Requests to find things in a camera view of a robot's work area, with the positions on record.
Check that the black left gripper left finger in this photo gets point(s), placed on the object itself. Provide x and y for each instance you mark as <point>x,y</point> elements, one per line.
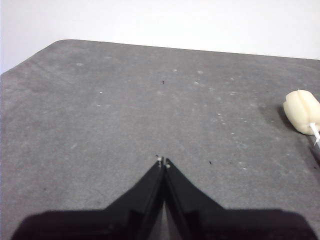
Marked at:
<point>112,222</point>

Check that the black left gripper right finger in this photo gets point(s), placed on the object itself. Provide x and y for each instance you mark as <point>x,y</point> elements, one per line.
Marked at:
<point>225,225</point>

